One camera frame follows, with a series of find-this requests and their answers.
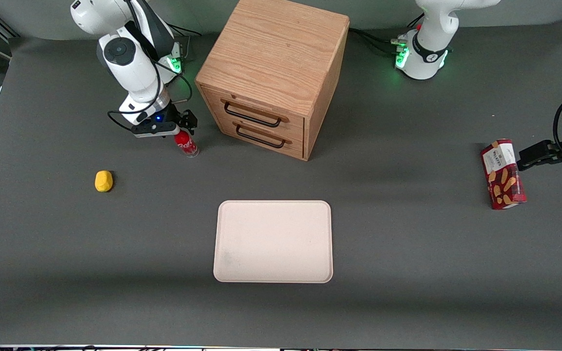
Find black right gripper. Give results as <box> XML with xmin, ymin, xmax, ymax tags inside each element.
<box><xmin>153</xmin><ymin>107</ymin><xmax>198</xmax><ymax>136</ymax></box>

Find red coke bottle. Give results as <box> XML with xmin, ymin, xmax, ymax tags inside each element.
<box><xmin>174</xmin><ymin>130</ymin><xmax>200</xmax><ymax>158</ymax></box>

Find beige rectangular tray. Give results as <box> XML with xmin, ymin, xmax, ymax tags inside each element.
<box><xmin>213</xmin><ymin>200</ymin><xmax>334</xmax><ymax>284</ymax></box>

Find red biscuit box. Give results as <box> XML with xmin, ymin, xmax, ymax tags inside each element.
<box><xmin>480</xmin><ymin>139</ymin><xmax>527</xmax><ymax>210</ymax></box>

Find yellow lemon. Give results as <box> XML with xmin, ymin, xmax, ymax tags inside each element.
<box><xmin>95</xmin><ymin>170</ymin><xmax>114</xmax><ymax>193</ymax></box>

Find wooden two-drawer cabinet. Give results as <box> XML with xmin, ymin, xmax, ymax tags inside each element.
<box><xmin>194</xmin><ymin>0</ymin><xmax>350</xmax><ymax>161</ymax></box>

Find black drawer handle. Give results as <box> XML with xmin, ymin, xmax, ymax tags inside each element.
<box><xmin>221</xmin><ymin>98</ymin><xmax>290</xmax><ymax>128</ymax></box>
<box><xmin>233</xmin><ymin>122</ymin><xmax>292</xmax><ymax>149</ymax></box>

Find black right base cables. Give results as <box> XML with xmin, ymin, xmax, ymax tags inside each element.
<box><xmin>166</xmin><ymin>22</ymin><xmax>202</xmax><ymax>37</ymax></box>

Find black base cables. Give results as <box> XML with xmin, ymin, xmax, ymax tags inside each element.
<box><xmin>349</xmin><ymin>27</ymin><xmax>401</xmax><ymax>55</ymax></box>
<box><xmin>166</xmin><ymin>22</ymin><xmax>202</xmax><ymax>37</ymax></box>

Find black left base cables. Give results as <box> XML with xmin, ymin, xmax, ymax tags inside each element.
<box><xmin>349</xmin><ymin>27</ymin><xmax>401</xmax><ymax>55</ymax></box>

